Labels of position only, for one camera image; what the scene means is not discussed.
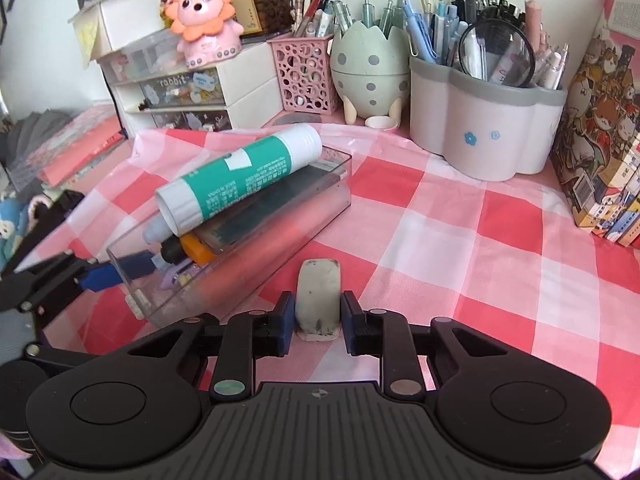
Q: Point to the peach highlighter orange cap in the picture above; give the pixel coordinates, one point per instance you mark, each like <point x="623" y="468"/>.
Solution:
<point x="197" y="250"/>

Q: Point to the yellow lace cloth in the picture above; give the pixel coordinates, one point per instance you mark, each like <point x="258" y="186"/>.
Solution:
<point x="82" y="37"/>

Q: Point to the white drawer organizer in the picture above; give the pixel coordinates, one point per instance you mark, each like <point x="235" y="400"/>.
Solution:
<point x="250" y="90"/>

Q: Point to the pink perforated pen holder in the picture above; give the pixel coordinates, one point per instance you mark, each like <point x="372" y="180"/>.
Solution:
<point x="305" y="75"/>

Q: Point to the bunch of grey green pens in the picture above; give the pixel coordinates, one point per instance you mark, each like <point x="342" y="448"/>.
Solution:
<point x="367" y="15"/>

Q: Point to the blue white plush toy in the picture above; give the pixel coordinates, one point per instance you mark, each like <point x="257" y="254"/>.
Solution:
<point x="10" y="230"/>

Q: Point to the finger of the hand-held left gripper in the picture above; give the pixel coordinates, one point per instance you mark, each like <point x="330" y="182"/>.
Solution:
<point x="55" y="355"/>
<point x="102" y="276"/>

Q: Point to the green white glue stick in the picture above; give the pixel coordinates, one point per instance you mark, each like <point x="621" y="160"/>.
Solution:
<point x="240" y="175"/>

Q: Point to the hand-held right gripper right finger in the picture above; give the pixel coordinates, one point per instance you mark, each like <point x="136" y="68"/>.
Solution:
<point x="349" y="322"/>

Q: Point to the cartoon cat book set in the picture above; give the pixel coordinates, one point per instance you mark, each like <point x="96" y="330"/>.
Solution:
<point x="600" y="135"/>

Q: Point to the pink lion toy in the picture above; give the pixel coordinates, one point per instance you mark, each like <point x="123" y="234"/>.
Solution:
<point x="200" y="10"/>

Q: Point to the black magnifying glass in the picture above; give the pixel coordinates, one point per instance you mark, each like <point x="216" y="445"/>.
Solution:
<point x="500" y="60"/>

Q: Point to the black marker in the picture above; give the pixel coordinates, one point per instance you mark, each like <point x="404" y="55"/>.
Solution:
<point x="172" y="250"/>

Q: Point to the green egg pen holder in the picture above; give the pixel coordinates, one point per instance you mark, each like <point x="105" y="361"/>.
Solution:
<point x="365" y="70"/>

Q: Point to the clear plastic tray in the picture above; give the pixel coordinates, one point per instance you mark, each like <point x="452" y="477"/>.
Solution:
<point x="280" y="260"/>

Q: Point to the red white checkered cloth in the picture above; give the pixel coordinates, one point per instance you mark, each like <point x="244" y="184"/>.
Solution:
<point x="475" y="240"/>

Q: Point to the clear storage box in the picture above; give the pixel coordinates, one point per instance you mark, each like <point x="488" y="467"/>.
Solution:
<point x="150" y="55"/>

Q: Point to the brown card box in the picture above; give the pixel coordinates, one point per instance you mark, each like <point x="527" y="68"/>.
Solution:
<point x="247" y="12"/>

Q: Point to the white storage box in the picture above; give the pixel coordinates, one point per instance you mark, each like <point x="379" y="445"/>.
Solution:
<point x="125" y="20"/>

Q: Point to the white eraser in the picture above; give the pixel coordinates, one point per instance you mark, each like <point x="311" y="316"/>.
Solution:
<point x="317" y="290"/>

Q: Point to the white grey flower pen holder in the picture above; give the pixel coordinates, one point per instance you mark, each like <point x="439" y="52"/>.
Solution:
<point x="480" y="130"/>

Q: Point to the black block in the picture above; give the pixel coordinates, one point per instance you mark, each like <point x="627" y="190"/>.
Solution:
<point x="67" y="202"/>

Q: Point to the bunch of assorted pens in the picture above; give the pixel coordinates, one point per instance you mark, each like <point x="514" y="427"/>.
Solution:
<point x="312" y="10"/>

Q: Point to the white purple cartoon pen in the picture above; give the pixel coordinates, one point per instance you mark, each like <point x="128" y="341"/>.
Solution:
<point x="172" y="280"/>

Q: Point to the pink booklet stack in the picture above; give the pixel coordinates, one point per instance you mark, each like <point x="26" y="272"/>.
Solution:
<point x="80" y="150"/>

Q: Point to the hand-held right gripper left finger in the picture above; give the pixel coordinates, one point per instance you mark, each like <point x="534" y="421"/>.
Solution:
<point x="286" y="320"/>

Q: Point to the grey fabric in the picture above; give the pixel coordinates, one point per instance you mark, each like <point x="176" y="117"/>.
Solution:
<point x="35" y="135"/>

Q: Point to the clear box with brown contents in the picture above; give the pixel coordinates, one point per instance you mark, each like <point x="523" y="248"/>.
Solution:
<point x="272" y="5"/>

